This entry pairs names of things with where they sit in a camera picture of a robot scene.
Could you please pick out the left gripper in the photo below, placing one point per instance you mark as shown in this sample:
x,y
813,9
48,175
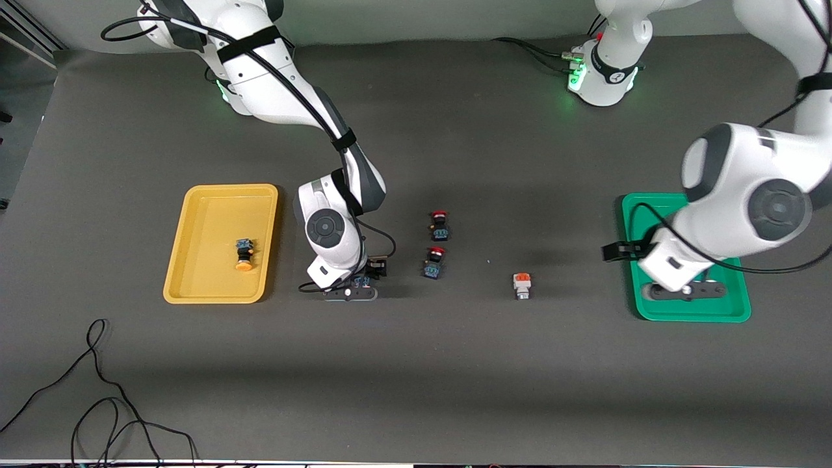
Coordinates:
x,y
644,249

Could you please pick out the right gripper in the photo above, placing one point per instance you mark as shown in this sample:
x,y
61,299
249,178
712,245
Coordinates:
x,y
376,268

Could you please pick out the yellow push button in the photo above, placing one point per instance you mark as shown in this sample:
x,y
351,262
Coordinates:
x,y
361,281
244,255

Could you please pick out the orange white push button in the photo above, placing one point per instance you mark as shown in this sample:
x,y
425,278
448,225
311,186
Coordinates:
x,y
522,285

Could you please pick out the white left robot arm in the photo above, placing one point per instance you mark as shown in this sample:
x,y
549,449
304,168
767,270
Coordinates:
x,y
741,195

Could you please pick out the green plastic tray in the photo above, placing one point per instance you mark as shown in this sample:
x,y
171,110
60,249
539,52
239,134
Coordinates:
x,y
650,214

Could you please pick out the red push button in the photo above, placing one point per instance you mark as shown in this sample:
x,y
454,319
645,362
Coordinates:
x,y
434,263
440,226

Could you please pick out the yellow plastic tray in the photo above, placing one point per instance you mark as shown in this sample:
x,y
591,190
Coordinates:
x,y
208,244

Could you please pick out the aluminium frame rail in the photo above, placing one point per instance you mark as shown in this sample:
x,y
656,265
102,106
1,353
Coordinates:
x,y
26,39

